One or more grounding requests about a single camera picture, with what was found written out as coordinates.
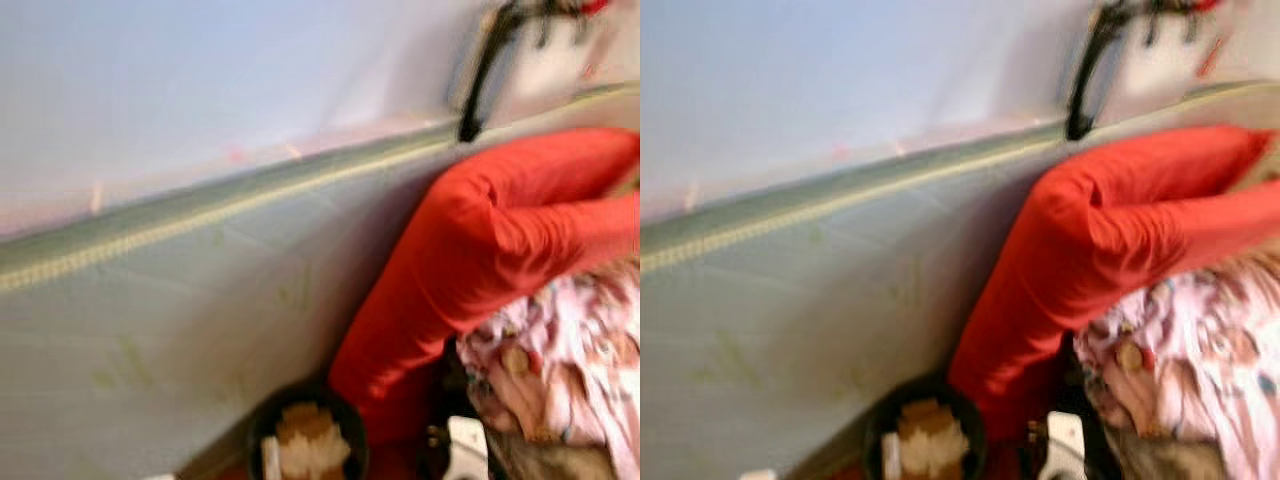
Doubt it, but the beige floral bed sheet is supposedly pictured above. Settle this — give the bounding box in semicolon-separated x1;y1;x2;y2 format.
490;430;617;480
1105;430;1237;480

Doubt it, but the small red pillow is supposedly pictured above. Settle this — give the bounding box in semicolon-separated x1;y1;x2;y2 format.
1040;125;1277;251
432;128;641;247

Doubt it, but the pink cartoon bear blanket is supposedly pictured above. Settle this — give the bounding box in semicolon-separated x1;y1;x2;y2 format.
1075;255;1280;480
455;265;641;480

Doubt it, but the grey-green upright mattress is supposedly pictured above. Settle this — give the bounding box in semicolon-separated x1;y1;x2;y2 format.
0;82;641;480
640;80;1280;480

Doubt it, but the large red pillow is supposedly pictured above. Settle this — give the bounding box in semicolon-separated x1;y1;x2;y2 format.
328;190;641;443
948;190;1280;443

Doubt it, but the black round bin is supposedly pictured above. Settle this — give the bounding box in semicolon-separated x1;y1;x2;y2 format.
862;378;987;480
248;385;369;480

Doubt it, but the beige paper rubbish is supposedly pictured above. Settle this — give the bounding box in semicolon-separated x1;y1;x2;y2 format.
890;398;969;480
272;400;353;480

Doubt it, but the black hanging strap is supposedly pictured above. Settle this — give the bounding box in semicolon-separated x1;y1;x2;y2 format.
458;0;591;143
1065;0;1201;143

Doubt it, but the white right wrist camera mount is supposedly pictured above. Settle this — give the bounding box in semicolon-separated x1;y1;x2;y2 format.
445;415;491;480
1045;410;1090;480

